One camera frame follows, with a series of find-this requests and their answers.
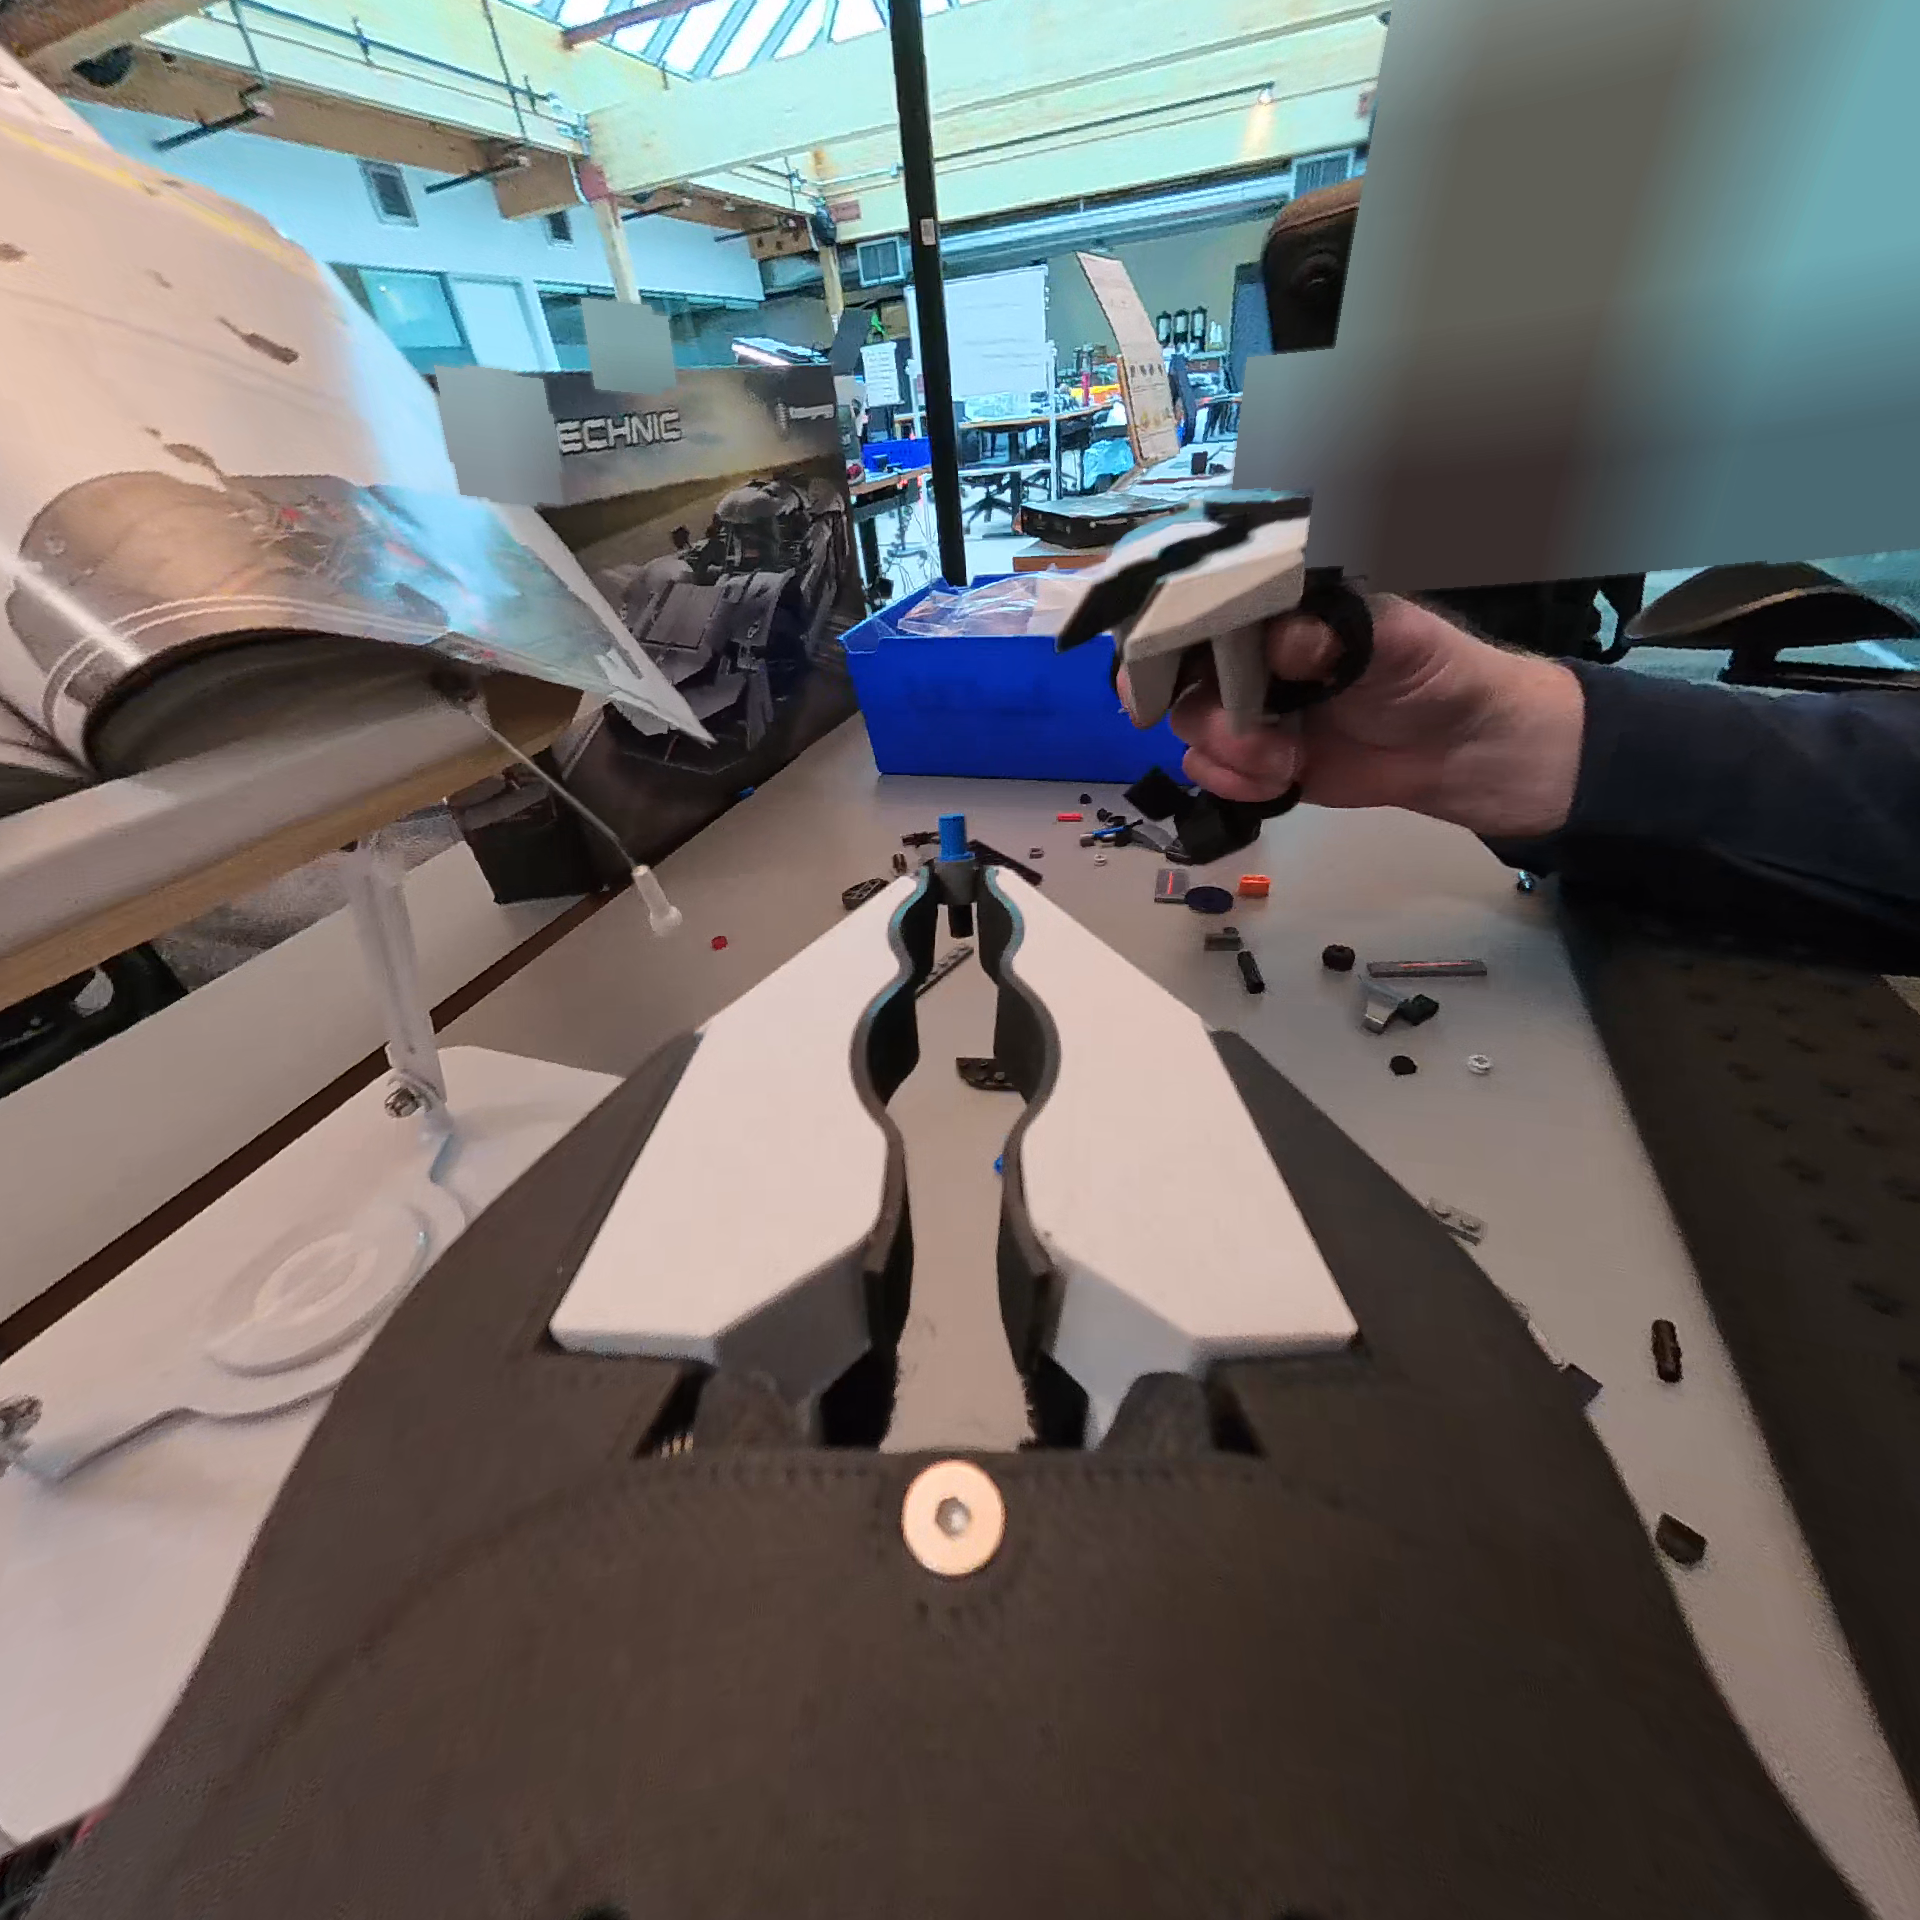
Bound person's right hand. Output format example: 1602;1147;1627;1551
1164;591;1586;842

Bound lego set box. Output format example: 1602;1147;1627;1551
433;359;876;904

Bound black metal pole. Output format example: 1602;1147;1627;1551
885;0;970;580

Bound plywood sign board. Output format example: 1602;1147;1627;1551
1070;247;1193;469

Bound whiteboard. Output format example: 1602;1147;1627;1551
940;268;1050;406

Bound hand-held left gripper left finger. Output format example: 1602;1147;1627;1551
547;876;940;1451

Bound blue storage bin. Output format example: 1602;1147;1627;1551
838;575;1199;783

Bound clear plastic parts bags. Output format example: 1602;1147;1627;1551
885;575;1146;644

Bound white book stand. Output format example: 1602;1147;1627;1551
0;683;695;1483

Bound small lego axle assembly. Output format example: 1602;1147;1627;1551
902;832;1045;940

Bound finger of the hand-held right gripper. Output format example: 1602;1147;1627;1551
1115;513;1312;732
1054;490;1312;651

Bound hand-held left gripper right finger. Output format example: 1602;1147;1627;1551
975;868;1358;1451

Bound lego instruction booklet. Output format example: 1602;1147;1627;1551
0;46;717;783

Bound person's right forearm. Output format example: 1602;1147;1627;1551
1492;655;1920;979

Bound black office chair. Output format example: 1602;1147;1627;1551
1441;559;1920;691

